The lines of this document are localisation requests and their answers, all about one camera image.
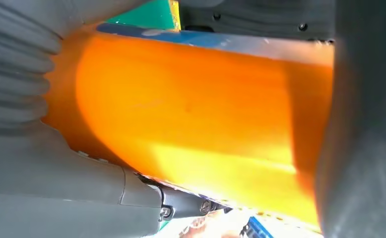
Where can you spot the green table mat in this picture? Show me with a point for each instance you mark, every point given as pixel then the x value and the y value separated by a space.
pixel 140 16

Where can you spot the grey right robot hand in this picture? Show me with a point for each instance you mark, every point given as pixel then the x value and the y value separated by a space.
pixel 48 190

